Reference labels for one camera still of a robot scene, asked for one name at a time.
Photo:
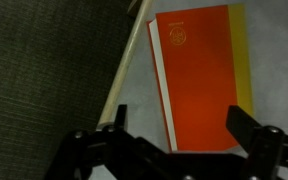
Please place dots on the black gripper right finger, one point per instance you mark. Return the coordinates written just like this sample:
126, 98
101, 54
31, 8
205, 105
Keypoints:
266, 146

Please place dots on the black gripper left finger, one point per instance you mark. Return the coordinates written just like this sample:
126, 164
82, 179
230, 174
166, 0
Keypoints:
126, 157

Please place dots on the orange book with yellow spine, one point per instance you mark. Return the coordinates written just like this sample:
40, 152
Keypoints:
202, 68

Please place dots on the grey top coffee table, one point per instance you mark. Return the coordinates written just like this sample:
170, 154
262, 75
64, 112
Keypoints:
267, 39

